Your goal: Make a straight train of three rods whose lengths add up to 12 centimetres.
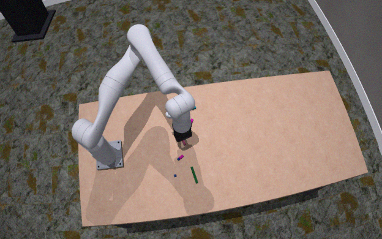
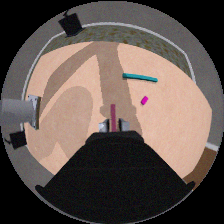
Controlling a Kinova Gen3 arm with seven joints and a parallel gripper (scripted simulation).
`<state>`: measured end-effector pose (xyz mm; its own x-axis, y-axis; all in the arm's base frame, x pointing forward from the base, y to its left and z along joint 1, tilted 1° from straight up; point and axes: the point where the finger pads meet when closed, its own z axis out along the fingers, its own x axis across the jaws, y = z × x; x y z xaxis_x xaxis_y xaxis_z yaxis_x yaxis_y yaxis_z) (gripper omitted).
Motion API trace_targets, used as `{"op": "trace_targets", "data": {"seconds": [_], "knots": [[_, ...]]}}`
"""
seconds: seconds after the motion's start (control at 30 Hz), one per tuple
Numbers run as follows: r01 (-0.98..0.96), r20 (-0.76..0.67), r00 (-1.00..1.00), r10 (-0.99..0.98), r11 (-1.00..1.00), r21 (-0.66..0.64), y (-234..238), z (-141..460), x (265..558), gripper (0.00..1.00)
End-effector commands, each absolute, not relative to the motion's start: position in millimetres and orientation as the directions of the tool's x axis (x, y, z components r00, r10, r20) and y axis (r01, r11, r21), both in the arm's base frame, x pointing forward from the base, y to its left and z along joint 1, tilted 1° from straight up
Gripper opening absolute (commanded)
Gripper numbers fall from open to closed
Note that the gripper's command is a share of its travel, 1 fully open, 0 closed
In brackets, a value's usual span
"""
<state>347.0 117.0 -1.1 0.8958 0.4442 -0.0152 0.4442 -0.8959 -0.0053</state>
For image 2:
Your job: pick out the turquoise rod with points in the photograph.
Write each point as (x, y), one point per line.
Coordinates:
(140, 77)

